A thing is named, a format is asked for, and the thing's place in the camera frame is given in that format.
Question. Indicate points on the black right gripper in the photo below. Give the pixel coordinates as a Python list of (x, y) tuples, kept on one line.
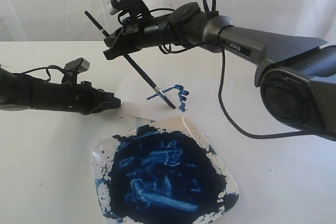
[(134, 37)]

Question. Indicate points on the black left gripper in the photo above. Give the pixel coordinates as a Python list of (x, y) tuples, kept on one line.
[(80, 98)]

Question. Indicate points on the black paintbrush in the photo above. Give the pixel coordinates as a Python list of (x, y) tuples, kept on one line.
[(136, 67)]

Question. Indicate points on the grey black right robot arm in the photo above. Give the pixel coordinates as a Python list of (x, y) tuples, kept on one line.
[(295, 75)]

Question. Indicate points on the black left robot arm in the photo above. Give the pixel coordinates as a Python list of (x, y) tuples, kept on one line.
[(23, 92)]

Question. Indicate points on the white paper sheet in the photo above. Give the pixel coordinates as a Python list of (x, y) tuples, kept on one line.
[(195, 96)]

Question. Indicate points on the white plate with blue paint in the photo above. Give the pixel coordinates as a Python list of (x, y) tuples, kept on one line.
[(162, 172)]

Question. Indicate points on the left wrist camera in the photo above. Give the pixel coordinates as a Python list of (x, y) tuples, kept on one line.
[(77, 66)]

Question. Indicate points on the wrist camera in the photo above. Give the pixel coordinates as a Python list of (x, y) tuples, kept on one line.
[(126, 1), (77, 66)]

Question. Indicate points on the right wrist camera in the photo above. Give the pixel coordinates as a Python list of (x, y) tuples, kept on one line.
[(126, 1)]

